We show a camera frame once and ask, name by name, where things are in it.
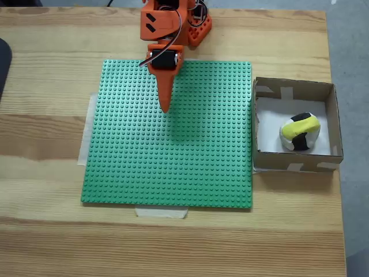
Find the yellow black white soft ball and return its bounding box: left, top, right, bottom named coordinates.
left=278, top=111, right=322, bottom=152

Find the white paper box lining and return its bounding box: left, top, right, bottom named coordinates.
left=255, top=98, right=332, bottom=155

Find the brown cardboard box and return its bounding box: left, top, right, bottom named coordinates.
left=252, top=76, right=344, bottom=174

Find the green studded baseplate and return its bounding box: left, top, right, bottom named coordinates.
left=80, top=59, right=254, bottom=213

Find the long masking tape strip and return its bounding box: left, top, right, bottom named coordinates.
left=77, top=92, right=99, bottom=167

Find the short masking tape strip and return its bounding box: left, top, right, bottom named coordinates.
left=134, top=206, right=190, bottom=219

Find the black flat object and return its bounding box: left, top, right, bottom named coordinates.
left=0, top=37, right=14, bottom=102

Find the gripper motor cable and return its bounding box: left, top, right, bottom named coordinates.
left=139, top=10, right=184, bottom=69

